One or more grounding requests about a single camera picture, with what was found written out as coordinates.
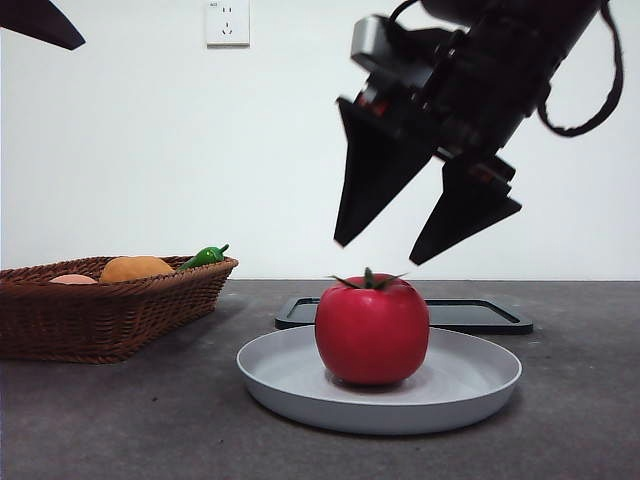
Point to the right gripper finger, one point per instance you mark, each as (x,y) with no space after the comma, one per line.
(375,170)
(465,215)

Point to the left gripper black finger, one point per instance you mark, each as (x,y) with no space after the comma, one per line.
(40,20)

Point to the red tomato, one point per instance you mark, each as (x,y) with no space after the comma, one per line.
(372,335)

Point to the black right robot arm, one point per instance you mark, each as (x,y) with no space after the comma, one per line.
(540,15)

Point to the dark rectangular tray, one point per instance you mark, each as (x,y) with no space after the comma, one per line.
(475,315)

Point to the white round plate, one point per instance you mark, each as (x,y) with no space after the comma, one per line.
(450,395)

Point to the green pepper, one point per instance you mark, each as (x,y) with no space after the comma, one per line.
(205,257)

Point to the orange-yellow potato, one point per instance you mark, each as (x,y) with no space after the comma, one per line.
(135,269)

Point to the pink-brown egg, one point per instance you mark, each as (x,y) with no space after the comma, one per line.
(72,280)

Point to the brown wicker basket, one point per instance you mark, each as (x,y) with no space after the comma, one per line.
(100,325)

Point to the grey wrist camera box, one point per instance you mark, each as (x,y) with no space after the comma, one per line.
(380,45)

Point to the white wall socket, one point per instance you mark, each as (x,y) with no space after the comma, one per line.
(228,25)

